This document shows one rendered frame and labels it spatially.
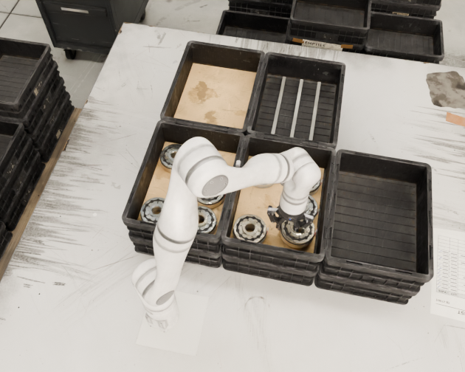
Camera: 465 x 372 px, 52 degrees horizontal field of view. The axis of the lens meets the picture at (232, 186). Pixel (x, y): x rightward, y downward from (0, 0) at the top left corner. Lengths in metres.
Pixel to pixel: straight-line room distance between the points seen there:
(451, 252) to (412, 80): 0.80
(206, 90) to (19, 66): 1.12
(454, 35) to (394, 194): 2.18
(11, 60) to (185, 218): 1.81
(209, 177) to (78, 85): 2.33
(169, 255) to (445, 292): 0.95
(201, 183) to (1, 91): 1.76
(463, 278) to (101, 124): 1.42
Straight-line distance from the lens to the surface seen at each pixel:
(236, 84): 1.87
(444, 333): 1.65
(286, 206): 1.28
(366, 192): 1.64
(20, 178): 2.44
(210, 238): 1.38
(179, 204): 1.03
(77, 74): 3.24
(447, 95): 2.19
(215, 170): 0.91
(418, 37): 2.96
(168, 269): 1.15
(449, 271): 1.74
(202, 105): 1.80
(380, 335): 1.59
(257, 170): 1.01
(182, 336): 1.52
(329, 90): 1.89
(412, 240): 1.59
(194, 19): 3.50
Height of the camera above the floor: 2.17
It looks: 58 degrees down
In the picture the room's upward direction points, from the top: 1 degrees clockwise
